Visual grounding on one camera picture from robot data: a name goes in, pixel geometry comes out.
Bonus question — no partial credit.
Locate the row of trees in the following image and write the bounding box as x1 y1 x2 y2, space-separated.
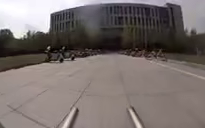
163 27 205 57
0 28 54 59

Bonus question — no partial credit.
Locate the small vehicle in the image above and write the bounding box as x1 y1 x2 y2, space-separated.
44 50 76 64

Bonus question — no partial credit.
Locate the person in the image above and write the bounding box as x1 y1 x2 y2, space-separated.
59 45 67 59
45 45 53 62

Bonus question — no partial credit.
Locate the large curved glass-fronted building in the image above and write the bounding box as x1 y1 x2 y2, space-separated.
49 2 185 52

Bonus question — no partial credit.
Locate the robot's own part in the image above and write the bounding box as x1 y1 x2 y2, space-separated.
126 106 145 128
60 106 79 128

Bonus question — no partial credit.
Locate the grass strip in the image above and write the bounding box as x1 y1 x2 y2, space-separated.
165 52 205 67

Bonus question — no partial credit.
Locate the row of parked bicycles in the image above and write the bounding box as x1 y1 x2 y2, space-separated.
71 48 103 58
119 47 169 62

